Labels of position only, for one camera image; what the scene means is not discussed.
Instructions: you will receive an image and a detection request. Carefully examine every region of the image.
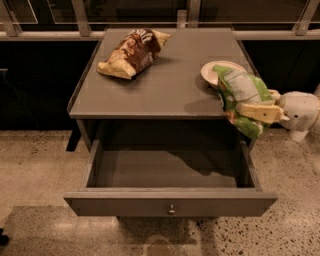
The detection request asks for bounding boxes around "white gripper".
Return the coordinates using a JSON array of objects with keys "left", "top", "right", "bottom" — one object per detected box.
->
[{"left": 236, "top": 89, "right": 320, "bottom": 142}]

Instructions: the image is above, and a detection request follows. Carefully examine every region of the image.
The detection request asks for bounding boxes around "green rice chip bag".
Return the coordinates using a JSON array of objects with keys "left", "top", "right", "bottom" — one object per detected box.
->
[{"left": 212, "top": 65, "right": 274, "bottom": 139}]

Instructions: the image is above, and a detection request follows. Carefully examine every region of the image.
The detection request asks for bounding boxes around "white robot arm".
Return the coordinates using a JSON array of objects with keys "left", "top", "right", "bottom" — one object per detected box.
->
[{"left": 236, "top": 85, "right": 320, "bottom": 142}]

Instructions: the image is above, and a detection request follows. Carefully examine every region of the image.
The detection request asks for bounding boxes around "grey cabinet counter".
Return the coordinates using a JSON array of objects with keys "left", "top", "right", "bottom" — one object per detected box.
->
[{"left": 68, "top": 28, "right": 250, "bottom": 151}]

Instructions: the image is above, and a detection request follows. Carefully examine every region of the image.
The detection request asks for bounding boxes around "brown chip bag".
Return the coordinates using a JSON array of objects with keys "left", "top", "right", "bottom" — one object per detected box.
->
[{"left": 97, "top": 28, "right": 171, "bottom": 80}]

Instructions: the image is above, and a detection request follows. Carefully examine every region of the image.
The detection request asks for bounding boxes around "metal drawer knob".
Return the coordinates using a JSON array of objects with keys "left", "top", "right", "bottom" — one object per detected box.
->
[{"left": 167, "top": 204, "right": 176, "bottom": 216}]

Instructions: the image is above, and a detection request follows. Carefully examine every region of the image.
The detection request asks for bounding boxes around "open grey top drawer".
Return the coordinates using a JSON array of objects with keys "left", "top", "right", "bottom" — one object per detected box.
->
[{"left": 64, "top": 140, "right": 277, "bottom": 218}]

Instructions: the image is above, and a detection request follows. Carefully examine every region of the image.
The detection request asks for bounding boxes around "white paper bowl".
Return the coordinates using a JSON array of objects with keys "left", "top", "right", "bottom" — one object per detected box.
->
[{"left": 201, "top": 61, "right": 245, "bottom": 89}]

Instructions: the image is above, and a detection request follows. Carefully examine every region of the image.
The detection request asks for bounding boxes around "metal railing frame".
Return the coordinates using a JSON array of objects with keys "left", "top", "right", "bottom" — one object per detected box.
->
[{"left": 0, "top": 0, "right": 320, "bottom": 41}]

